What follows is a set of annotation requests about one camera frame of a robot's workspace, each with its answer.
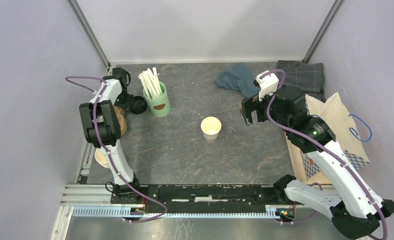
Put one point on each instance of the white paper coffee cup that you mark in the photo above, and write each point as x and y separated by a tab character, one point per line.
210	126

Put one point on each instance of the white wrapped straws bundle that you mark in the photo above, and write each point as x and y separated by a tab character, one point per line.
151	84

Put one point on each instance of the black plastic cup lid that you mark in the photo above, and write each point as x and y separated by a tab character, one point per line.
138	105

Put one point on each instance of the paper takeout bag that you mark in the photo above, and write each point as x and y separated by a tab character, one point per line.
342	123

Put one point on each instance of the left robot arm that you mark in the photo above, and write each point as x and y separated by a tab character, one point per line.
102	129

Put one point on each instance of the grey plaid cloth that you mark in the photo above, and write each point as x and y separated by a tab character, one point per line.
307	77

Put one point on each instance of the cardboard cup carrier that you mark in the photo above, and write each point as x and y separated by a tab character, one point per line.
120	112

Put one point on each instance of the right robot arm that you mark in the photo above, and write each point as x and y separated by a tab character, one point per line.
356	211

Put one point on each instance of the green straw holder can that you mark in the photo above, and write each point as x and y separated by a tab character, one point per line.
160	106

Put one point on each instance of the stack of paper cups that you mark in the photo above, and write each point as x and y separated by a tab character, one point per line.
100	158

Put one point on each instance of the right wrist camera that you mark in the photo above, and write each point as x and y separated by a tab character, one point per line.
267	82

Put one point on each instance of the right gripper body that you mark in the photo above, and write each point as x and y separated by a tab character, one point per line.
252	103

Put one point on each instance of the blue cloth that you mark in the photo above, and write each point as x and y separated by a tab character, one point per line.
237	78

